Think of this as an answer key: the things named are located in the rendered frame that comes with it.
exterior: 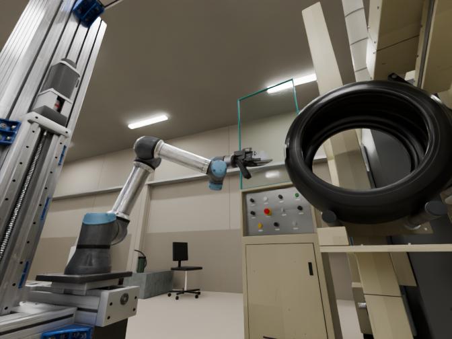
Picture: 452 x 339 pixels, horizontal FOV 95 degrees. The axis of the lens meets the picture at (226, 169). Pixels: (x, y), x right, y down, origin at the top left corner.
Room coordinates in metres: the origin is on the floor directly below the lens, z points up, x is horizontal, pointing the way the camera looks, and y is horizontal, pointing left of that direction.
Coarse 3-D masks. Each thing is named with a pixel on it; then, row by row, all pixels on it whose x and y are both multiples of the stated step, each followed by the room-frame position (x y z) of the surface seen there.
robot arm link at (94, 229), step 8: (88, 216) 0.82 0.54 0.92; (96, 216) 0.82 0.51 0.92; (104, 216) 0.84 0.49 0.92; (112, 216) 0.87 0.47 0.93; (88, 224) 0.82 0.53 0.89; (96, 224) 0.82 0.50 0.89; (104, 224) 0.84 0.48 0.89; (112, 224) 0.88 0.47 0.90; (80, 232) 0.83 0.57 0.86; (88, 232) 0.82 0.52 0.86; (96, 232) 0.83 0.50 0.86; (104, 232) 0.84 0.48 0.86; (112, 232) 0.89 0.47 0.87; (80, 240) 0.82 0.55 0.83; (88, 240) 0.82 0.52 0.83; (96, 240) 0.83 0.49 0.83; (104, 240) 0.85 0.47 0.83; (112, 240) 0.95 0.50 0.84
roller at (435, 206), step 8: (432, 200) 0.59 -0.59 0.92; (424, 208) 0.61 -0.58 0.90; (432, 208) 0.59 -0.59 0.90; (440, 208) 0.58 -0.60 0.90; (408, 216) 0.81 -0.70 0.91; (416, 216) 0.70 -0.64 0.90; (424, 216) 0.64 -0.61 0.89; (432, 216) 0.60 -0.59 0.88; (440, 216) 0.59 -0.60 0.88; (408, 224) 0.85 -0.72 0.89; (416, 224) 0.78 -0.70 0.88
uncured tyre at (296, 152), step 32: (320, 96) 0.70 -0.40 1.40; (352, 96) 0.73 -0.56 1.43; (384, 96) 0.69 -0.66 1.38; (416, 96) 0.55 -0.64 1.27; (320, 128) 0.92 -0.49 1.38; (352, 128) 0.89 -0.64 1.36; (384, 128) 0.81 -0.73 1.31; (416, 128) 0.74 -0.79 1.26; (448, 128) 0.54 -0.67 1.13; (288, 160) 0.79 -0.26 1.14; (416, 160) 0.78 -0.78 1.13; (448, 160) 0.56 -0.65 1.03; (320, 192) 0.73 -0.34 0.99; (352, 192) 0.67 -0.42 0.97; (384, 192) 0.63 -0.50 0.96; (416, 192) 0.60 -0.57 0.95
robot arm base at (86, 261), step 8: (80, 248) 0.82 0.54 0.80; (88, 248) 0.82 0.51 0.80; (96, 248) 0.83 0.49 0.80; (104, 248) 0.86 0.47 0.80; (72, 256) 0.83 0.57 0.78; (80, 256) 0.81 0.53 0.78; (88, 256) 0.82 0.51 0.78; (96, 256) 0.83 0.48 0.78; (104, 256) 0.86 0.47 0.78; (72, 264) 0.81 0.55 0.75; (80, 264) 0.81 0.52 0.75; (88, 264) 0.82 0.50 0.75; (96, 264) 0.83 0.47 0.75; (104, 264) 0.85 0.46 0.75; (64, 272) 0.83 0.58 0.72; (72, 272) 0.80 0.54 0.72; (80, 272) 0.80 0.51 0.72; (88, 272) 0.81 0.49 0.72; (96, 272) 0.83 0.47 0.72; (104, 272) 0.86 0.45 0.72
